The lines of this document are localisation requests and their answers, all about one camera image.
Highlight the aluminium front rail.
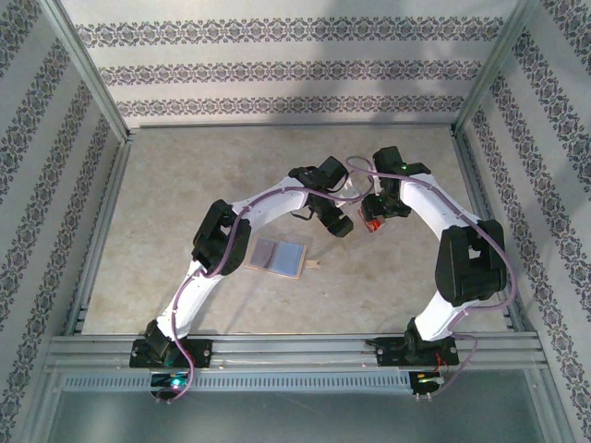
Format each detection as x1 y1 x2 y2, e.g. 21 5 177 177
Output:
45 334 541 370

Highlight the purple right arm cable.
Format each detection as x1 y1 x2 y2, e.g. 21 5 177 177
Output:
345 155 516 401

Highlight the aluminium frame post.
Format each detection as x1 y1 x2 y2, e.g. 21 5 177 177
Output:
452 0 540 138
39 0 133 142

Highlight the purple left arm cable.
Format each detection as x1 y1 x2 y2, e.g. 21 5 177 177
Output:
154 182 370 401

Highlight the grey slotted cable duct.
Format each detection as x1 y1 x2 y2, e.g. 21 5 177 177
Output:
62 371 415 394

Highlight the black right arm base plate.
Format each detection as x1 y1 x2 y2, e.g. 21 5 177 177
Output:
376 337 459 368

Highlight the aluminium side rail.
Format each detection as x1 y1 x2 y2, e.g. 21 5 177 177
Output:
62 133 135 336
452 131 537 336

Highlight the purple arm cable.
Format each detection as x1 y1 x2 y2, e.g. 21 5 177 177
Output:
154 182 370 401
345 155 516 401

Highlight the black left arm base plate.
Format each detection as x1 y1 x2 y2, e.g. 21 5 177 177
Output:
128 339 213 369

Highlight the aluminium back rail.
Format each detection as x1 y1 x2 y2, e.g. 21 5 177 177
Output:
137 121 456 131

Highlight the beige card holder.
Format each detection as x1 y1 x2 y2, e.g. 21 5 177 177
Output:
243 235 322 281

